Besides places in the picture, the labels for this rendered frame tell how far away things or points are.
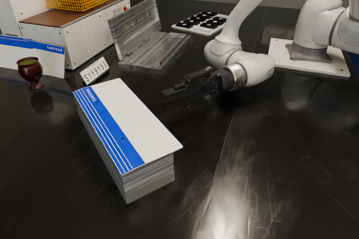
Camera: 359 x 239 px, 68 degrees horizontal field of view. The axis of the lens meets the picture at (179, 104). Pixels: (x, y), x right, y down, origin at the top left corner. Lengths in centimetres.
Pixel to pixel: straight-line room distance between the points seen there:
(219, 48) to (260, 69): 18
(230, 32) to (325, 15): 44
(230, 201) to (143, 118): 30
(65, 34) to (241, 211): 92
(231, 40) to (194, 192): 58
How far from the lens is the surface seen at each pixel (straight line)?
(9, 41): 142
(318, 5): 132
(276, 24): 187
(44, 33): 127
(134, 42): 131
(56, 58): 123
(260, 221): 66
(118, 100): 82
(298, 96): 110
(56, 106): 104
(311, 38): 134
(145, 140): 66
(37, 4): 143
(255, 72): 94
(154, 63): 121
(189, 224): 64
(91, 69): 114
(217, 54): 103
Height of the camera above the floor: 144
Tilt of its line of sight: 34 degrees down
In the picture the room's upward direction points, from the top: straight up
